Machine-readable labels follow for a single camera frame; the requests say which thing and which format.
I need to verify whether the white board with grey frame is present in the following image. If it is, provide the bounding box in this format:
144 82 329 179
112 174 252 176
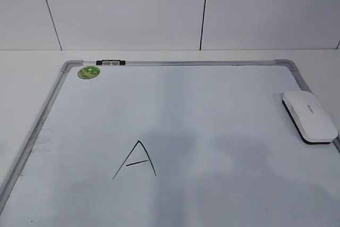
1 60 339 226

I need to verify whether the round green magnet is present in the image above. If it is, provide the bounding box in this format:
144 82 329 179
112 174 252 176
77 66 100 80

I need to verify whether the white eraser with black felt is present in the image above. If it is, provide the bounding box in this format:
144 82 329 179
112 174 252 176
282 90 338 145

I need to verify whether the black and silver frame clip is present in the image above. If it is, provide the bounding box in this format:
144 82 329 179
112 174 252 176
96 60 126 66

